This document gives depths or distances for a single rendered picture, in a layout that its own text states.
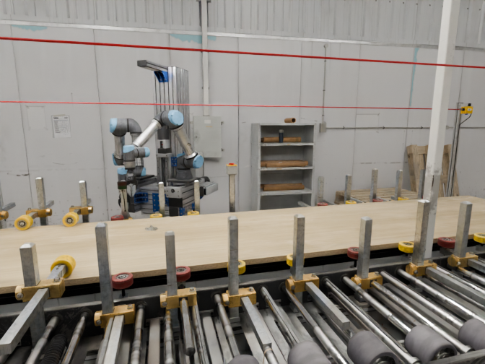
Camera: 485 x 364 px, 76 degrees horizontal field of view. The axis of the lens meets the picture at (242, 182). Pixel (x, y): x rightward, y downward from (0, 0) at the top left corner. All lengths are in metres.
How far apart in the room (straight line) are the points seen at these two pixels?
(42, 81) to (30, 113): 0.46
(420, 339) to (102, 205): 4.50
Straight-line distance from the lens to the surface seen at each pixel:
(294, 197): 5.26
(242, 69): 4.97
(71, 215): 2.13
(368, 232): 1.47
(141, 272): 1.41
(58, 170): 5.12
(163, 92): 3.04
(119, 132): 2.73
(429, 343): 1.20
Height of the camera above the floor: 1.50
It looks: 10 degrees down
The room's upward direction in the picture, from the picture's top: straight up
